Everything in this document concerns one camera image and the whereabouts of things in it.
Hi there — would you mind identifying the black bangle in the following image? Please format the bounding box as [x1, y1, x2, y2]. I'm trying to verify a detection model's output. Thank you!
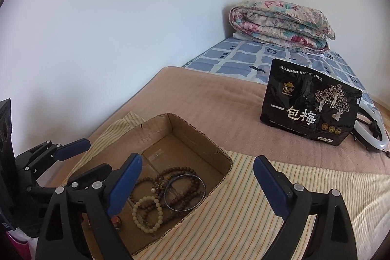
[163, 172, 207, 213]

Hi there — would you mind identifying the white ring light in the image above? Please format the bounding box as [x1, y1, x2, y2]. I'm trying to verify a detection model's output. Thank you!
[351, 102, 389, 153]

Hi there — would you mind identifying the brown bed cover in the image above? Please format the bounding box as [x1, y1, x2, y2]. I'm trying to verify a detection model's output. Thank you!
[45, 65, 390, 188]

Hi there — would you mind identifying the brown leather wristwatch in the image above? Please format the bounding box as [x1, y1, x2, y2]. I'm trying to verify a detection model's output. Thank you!
[111, 216, 122, 230]

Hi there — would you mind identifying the striped yellow blanket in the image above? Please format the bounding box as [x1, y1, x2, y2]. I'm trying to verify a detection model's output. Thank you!
[70, 112, 389, 259]

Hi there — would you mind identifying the folded floral quilt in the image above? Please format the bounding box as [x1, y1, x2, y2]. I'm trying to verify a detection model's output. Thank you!
[229, 0, 336, 53]

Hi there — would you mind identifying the brown cardboard box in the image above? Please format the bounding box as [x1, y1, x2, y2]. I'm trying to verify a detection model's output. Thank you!
[67, 112, 233, 255]

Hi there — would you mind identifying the brown wooden bead necklace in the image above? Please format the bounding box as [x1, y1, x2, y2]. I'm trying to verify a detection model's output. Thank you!
[129, 166, 206, 224]

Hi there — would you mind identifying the black snack bag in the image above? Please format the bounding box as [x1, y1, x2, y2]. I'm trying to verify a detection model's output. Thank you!
[260, 59, 362, 146]

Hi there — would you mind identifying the cream bead bracelet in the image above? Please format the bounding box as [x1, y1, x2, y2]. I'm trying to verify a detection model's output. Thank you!
[131, 194, 164, 234]

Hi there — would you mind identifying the blue checkered bed sheet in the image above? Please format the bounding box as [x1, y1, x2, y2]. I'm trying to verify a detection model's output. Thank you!
[185, 37, 374, 106]

